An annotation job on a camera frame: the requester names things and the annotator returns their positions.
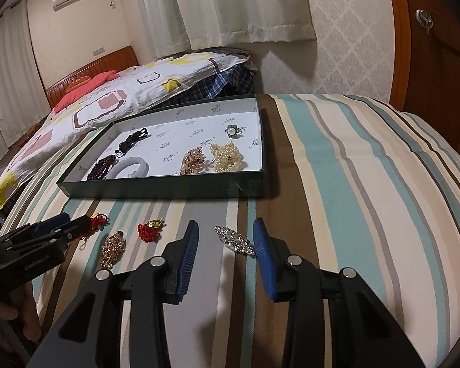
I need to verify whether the rose gold pearl brooch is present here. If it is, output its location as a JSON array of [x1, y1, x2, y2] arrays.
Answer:
[[180, 146, 208, 175]]

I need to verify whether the person's left hand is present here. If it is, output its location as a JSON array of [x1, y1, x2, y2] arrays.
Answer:
[[0, 287, 43, 340]]

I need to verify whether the metal door lock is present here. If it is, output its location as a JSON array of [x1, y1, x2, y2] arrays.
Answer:
[[415, 8, 434, 36]]

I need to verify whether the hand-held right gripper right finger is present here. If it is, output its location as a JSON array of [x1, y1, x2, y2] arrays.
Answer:
[[252, 218, 426, 368]]

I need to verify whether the red and gold ornament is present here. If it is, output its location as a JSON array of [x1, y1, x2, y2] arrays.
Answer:
[[137, 218, 165, 243]]

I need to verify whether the red round cushion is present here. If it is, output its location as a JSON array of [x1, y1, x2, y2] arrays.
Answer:
[[64, 75, 94, 93]]

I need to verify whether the red knot ornament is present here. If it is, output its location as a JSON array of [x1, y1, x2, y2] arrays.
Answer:
[[79, 213, 110, 250]]

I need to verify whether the brown wooden door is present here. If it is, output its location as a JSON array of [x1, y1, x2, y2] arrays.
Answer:
[[383, 0, 460, 150]]

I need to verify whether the blue plaid bed sheet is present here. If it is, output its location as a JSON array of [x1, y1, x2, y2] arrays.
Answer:
[[176, 63, 259, 104]]

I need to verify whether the silver rhinestone hair clip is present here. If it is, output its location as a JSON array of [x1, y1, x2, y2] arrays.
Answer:
[[214, 225, 257, 257]]

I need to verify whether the white patterned bed blanket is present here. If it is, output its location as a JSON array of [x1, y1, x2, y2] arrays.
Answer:
[[0, 49, 250, 219]]

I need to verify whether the wide white curtain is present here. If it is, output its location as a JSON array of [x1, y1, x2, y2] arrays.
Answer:
[[132, 0, 317, 60]]

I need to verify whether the narrow white curtain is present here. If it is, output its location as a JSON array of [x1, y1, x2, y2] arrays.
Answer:
[[0, 4, 48, 165]]

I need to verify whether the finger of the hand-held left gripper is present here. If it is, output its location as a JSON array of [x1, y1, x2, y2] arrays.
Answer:
[[8, 216, 93, 252], [0, 213, 71, 244]]

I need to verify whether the striped tablecloth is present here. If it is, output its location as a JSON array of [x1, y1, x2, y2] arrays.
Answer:
[[0, 93, 460, 368]]

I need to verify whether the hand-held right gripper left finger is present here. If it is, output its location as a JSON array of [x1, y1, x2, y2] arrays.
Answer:
[[25, 220, 200, 368]]

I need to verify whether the wooden headboard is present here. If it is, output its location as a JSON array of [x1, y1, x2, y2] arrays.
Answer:
[[45, 45, 139, 110]]

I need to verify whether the green box with white lining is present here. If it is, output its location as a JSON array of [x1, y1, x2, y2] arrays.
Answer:
[[57, 93, 277, 200]]

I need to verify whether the white bangle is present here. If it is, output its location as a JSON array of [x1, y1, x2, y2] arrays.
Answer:
[[105, 156, 150, 179]]

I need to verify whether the pearl bead cluster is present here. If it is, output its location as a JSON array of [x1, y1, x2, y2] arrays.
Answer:
[[209, 142, 249, 172]]

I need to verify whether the dark red bead bracelet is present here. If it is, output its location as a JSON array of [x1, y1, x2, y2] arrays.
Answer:
[[86, 154, 117, 181]]

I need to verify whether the pink pillow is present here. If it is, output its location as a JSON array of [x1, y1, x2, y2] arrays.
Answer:
[[53, 70, 117, 113]]

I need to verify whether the black hair clip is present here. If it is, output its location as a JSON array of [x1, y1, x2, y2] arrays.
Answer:
[[115, 127, 150, 156]]

